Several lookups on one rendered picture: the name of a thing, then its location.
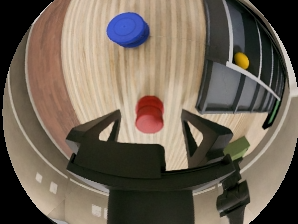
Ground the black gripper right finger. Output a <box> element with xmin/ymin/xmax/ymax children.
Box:
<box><xmin>180</xmin><ymin>109</ymin><xmax>234</xmax><ymax>168</ymax></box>

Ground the blue plug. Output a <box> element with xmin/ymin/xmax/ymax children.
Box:
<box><xmin>106</xmin><ymin>12</ymin><xmax>150</xmax><ymax>48</ymax></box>

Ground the yellow ball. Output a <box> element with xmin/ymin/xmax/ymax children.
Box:
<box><xmin>234</xmin><ymin>52</ymin><xmax>249</xmax><ymax>69</ymax></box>

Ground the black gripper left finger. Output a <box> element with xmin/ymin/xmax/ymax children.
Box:
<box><xmin>69</xmin><ymin>109</ymin><xmax>122</xmax><ymax>142</ymax></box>

